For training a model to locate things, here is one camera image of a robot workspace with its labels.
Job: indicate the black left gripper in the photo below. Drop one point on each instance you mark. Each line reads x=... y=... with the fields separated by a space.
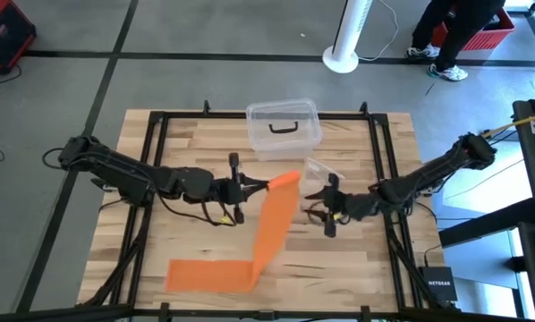
x=225 y=191

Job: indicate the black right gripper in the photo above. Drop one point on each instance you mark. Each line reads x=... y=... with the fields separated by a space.
x=345 y=206

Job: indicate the clear plastic zip bag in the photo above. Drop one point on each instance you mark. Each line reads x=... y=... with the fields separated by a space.
x=319 y=169

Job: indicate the orange elastic bandage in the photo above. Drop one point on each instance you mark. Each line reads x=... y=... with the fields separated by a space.
x=276 y=214

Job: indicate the clear plastic storage bin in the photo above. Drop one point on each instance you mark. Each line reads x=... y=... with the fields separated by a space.
x=276 y=154

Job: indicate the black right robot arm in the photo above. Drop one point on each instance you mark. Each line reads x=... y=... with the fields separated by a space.
x=428 y=167

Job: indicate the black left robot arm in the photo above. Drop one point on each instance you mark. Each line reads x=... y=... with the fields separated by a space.
x=115 y=167

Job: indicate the person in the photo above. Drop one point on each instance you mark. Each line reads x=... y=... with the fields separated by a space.
x=464 y=22

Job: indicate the red plastic crate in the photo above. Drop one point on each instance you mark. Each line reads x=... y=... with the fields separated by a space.
x=491 y=40

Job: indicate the red and black case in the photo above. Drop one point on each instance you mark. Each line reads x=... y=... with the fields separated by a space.
x=3 y=31

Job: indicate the black aluminium table frame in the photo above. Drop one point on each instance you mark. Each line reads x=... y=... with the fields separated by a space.
x=196 y=115

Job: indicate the black Netgear network switch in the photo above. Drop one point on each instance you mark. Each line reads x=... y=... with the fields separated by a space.
x=439 y=284

